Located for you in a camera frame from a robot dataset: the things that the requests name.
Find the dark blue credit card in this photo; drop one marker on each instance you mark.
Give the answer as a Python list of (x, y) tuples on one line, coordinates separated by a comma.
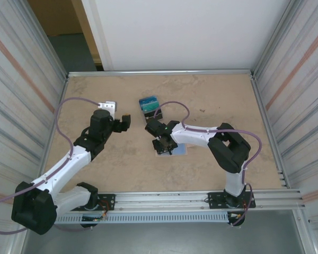
[(148, 100)]

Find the teal credit card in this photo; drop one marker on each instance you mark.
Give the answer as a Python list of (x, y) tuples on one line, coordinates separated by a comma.
[(149, 106)]

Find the small electronics board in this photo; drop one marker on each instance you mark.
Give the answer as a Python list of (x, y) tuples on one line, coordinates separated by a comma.
[(94, 218)]

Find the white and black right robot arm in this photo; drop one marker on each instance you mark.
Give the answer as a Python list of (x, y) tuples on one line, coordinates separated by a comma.
[(193, 132)]

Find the tan wooden door jamb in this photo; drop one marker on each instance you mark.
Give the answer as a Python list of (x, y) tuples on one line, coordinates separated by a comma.
[(87, 31)]

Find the clear acrylic card organizer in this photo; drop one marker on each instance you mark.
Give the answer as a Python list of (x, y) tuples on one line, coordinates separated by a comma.
[(145, 120)]

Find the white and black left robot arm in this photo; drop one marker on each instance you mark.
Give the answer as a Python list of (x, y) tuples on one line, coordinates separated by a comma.
[(63, 164)]

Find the aluminium frame post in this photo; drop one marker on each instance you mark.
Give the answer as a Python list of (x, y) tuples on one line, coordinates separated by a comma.
[(269, 39), (51, 39)]

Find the light blue tray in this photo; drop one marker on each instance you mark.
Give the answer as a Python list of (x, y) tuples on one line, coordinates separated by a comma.
[(180, 150)]

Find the long aluminium mounting rail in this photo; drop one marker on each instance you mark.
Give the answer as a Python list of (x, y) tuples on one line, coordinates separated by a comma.
[(161, 201)]

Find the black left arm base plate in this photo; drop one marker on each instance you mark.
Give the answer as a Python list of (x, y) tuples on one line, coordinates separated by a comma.
[(108, 201)]

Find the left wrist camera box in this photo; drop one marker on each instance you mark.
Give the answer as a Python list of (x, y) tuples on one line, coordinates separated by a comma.
[(107, 106)]

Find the black VIP credit card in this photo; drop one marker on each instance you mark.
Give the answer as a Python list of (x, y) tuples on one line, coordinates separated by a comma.
[(149, 114)]

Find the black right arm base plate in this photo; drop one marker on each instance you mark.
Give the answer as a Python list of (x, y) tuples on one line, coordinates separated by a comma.
[(214, 201)]

